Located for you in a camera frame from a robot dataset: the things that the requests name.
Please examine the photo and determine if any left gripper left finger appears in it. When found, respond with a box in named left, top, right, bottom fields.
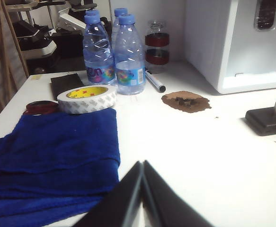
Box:
left=73, top=161, right=143, bottom=227

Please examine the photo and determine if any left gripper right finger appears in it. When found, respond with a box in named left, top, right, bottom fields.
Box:
left=142, top=160, right=214, bottom=227

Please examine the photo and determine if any black USB hub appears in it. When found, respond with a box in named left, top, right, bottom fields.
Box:
left=245, top=106, right=276, bottom=137

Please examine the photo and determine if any blue cloth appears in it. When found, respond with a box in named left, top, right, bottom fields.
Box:
left=0, top=108, right=121, bottom=227

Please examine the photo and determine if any white double-sided tape roll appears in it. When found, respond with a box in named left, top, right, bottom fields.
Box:
left=57, top=85, right=118, bottom=114

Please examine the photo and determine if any red tape roll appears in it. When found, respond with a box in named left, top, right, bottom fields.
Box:
left=23, top=100, right=59, bottom=116

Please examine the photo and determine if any black marker pen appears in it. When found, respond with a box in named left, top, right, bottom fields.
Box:
left=144, top=68, right=167, bottom=92

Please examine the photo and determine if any black foam pad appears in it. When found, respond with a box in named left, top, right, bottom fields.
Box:
left=50, top=73, right=84, bottom=100

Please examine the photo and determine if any clear jar with red bands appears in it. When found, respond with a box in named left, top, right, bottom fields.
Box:
left=144, top=20, right=170, bottom=73

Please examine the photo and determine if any white AUX water dispenser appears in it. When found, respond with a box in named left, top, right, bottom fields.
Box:
left=184, top=0, right=276, bottom=95

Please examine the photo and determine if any black white background machine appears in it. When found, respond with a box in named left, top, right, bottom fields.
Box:
left=5, top=0, right=110, bottom=71

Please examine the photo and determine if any black dispenser tap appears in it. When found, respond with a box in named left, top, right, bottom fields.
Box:
left=253, top=0, right=276, bottom=31

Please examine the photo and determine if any wooden frame with plastic wrap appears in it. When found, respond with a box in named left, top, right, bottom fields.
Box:
left=0, top=0, right=31, bottom=114

